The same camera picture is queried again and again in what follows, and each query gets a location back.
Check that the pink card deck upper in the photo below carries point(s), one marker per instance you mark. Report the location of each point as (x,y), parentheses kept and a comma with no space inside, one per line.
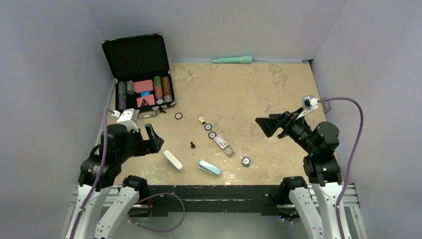
(144,86)

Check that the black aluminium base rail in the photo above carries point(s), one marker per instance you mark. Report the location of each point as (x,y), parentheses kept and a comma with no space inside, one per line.
(225,199)

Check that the light blue stapler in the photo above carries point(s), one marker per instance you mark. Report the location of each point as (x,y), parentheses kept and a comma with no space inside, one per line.
(209,168)

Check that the pink card deck lower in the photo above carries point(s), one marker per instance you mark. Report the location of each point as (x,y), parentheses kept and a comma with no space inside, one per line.
(148,100)

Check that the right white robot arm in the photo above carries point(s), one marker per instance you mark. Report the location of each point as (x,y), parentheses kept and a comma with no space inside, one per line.
(318,201)

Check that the poker chip stack on table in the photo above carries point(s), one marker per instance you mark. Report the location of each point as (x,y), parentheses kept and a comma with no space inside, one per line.
(245,161)

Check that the mint green marker pen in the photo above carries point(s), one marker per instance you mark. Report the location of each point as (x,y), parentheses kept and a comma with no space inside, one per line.
(234,60)

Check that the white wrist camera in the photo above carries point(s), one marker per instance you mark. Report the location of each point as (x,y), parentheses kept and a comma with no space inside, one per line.
(310,104)
(128,118)

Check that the lower poker chip in row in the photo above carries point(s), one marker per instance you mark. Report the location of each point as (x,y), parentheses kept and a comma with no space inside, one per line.
(212,135)

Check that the upper poker chip in row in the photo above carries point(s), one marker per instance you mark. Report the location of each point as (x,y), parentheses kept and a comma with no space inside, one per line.
(208,127)

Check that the red white card box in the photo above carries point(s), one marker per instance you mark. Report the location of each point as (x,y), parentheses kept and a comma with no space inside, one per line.
(223,145)

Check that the poker chip in row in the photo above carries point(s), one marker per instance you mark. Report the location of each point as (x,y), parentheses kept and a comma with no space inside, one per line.
(212,135)
(208,127)

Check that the black poker chip case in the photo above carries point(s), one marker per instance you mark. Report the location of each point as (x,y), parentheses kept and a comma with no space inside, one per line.
(138,58)

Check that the green chip column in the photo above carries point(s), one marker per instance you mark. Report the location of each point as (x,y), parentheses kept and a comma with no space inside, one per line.
(121,93)

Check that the orange chip column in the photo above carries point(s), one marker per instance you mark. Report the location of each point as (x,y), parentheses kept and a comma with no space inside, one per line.
(162,89)

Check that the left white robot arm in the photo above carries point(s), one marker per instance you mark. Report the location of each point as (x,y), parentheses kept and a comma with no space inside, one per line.
(98,173)

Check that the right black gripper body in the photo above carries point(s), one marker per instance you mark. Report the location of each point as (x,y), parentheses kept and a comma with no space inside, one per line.
(294,127)

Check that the pink card deck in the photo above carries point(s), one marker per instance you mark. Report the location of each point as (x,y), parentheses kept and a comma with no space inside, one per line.
(144,86)
(148,100)

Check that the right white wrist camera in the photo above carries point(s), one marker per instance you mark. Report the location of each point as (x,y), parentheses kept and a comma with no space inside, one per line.
(310,104)

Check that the small cork piece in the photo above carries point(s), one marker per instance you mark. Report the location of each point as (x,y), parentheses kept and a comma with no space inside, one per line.
(202,120)

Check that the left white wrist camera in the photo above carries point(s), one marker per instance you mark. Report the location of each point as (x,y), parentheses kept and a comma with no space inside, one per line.
(128,118)

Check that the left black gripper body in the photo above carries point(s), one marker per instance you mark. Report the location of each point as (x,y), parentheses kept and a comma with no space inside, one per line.
(136,145)

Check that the white stapler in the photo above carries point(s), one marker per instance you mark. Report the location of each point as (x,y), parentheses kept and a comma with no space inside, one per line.
(173,160)

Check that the poker chip near case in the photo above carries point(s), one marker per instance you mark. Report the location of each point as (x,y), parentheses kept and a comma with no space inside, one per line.
(178,116)

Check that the blue dealer chip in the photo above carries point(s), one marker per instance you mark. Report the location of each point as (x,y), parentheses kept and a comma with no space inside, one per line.
(145,93)

